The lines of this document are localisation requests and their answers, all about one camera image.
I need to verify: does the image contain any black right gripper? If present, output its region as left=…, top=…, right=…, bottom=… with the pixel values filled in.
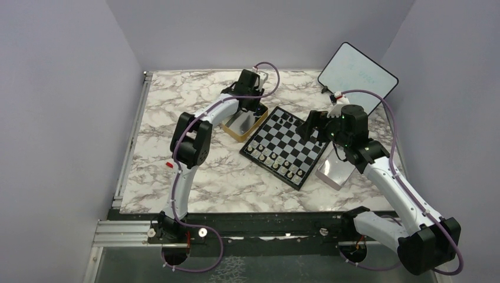
left=296, top=110, right=351, bottom=148

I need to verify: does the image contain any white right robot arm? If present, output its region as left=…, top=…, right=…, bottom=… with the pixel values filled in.
left=297, top=104, right=461, bottom=275

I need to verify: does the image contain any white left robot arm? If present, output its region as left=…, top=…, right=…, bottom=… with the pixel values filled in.
left=157, top=68, right=268, bottom=242

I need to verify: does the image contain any black and white chessboard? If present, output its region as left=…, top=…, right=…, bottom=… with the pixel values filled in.
left=239, top=107, right=328, bottom=190

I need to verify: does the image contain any yellow metal tin box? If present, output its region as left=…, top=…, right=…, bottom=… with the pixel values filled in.
left=222, top=103, right=269, bottom=143

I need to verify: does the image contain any silver metal tin lid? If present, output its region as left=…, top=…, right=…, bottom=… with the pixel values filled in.
left=315, top=149, right=355, bottom=190

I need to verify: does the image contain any small whiteboard on stand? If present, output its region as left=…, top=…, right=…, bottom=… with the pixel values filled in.
left=318, top=42, right=399, bottom=98

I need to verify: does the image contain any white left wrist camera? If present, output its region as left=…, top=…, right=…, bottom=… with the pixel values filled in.
left=256, top=71, right=269, bottom=86

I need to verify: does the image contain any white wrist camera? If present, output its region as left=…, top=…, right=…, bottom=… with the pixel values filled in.
left=328, top=91, right=351, bottom=117
left=256, top=71, right=269, bottom=86

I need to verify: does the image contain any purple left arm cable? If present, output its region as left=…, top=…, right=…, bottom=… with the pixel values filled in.
left=162, top=61, right=281, bottom=274

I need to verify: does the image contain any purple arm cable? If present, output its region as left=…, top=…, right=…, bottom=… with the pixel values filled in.
left=340, top=88, right=465, bottom=276
left=162, top=61, right=281, bottom=274

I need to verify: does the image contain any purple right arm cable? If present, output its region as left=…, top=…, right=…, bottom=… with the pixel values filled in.
left=340, top=88, right=465, bottom=276

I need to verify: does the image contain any aluminium frame rail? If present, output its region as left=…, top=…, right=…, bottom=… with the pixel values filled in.
left=111, top=71, right=154, bottom=209

